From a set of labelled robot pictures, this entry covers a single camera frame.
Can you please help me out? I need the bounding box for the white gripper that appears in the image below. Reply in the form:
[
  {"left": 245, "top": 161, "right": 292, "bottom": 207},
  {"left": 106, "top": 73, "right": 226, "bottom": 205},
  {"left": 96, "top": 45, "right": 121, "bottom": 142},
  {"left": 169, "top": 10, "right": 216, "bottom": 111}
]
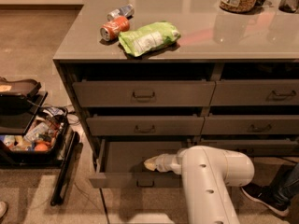
[{"left": 144, "top": 154, "right": 181, "bottom": 174}]

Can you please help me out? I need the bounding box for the grey drawer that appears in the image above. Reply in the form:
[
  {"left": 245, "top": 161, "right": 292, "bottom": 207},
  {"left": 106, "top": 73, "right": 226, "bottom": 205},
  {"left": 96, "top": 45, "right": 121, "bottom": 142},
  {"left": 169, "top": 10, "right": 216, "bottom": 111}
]
[
  {"left": 211, "top": 79, "right": 299, "bottom": 106},
  {"left": 86, "top": 116, "right": 204, "bottom": 136},
  {"left": 199, "top": 139, "right": 299, "bottom": 157},
  {"left": 73, "top": 81, "right": 215, "bottom": 107},
  {"left": 90, "top": 140, "right": 187, "bottom": 189},
  {"left": 202, "top": 115, "right": 299, "bottom": 135}
]

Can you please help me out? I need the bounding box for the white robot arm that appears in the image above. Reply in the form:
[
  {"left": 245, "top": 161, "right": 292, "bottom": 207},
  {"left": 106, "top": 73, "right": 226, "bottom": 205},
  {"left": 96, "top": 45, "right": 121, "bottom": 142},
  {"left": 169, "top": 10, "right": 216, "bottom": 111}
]
[{"left": 144, "top": 146, "right": 254, "bottom": 224}]

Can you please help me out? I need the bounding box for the grey drawer cabinet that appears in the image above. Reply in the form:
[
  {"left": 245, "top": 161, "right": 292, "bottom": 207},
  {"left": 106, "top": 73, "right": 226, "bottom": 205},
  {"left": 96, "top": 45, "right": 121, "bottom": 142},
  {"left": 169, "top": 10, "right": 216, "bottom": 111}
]
[{"left": 51, "top": 0, "right": 299, "bottom": 159}]

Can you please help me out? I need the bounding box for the orange fruit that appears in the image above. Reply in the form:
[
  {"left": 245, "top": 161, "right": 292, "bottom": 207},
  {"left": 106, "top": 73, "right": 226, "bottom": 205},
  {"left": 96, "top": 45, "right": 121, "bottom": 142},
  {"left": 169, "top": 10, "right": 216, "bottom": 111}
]
[{"left": 35, "top": 144, "right": 49, "bottom": 151}]

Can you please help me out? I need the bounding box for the black bin with groceries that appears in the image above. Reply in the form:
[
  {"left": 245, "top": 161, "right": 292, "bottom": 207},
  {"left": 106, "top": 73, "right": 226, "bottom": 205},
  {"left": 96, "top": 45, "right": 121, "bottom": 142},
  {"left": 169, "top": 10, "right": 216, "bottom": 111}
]
[{"left": 0, "top": 106, "right": 68, "bottom": 165}]

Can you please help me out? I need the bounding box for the black sneaker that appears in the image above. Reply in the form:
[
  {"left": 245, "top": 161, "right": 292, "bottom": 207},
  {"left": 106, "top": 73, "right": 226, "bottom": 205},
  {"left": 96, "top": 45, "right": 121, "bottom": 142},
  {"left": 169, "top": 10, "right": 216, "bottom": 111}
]
[{"left": 241, "top": 183, "right": 289, "bottom": 217}]

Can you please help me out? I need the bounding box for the green chip bag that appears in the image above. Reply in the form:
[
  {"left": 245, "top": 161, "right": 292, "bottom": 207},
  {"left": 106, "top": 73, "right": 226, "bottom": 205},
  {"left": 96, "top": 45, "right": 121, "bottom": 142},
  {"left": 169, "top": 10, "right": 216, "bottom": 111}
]
[{"left": 119, "top": 21, "right": 181, "bottom": 57}]

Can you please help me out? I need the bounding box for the blue jeans leg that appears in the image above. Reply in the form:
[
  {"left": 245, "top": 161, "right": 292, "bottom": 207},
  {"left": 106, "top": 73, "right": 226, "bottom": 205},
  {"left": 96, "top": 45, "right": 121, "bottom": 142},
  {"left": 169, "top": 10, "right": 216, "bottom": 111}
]
[{"left": 272, "top": 163, "right": 299, "bottom": 205}]

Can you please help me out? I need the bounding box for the orange soda can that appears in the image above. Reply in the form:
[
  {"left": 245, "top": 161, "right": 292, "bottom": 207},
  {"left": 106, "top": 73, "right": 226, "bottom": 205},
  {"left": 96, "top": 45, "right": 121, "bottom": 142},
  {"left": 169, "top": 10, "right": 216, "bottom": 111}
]
[{"left": 100, "top": 16, "right": 130, "bottom": 41}]

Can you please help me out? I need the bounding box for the brown leather bag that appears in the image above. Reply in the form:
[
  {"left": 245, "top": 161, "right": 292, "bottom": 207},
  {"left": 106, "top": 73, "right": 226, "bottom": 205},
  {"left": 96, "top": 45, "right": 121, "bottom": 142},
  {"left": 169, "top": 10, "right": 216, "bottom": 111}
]
[{"left": 0, "top": 77, "right": 41, "bottom": 100}]

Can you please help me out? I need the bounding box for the white shoe tip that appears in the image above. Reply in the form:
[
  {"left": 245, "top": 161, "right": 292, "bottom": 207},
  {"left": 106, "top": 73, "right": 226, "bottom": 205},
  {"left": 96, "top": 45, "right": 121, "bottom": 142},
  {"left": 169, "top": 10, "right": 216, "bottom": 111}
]
[{"left": 0, "top": 201, "right": 7, "bottom": 218}]

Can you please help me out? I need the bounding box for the dark glass object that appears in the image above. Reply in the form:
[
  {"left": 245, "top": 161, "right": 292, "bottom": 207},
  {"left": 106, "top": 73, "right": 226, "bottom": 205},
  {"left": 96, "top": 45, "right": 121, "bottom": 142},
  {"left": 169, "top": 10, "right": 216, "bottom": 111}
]
[{"left": 278, "top": 0, "right": 299, "bottom": 13}]

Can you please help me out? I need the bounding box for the black floor cable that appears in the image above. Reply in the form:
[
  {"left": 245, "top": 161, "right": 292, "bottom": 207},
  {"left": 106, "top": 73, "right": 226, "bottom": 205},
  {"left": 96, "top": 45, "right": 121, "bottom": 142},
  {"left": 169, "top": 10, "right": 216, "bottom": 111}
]
[{"left": 98, "top": 188, "right": 110, "bottom": 224}]

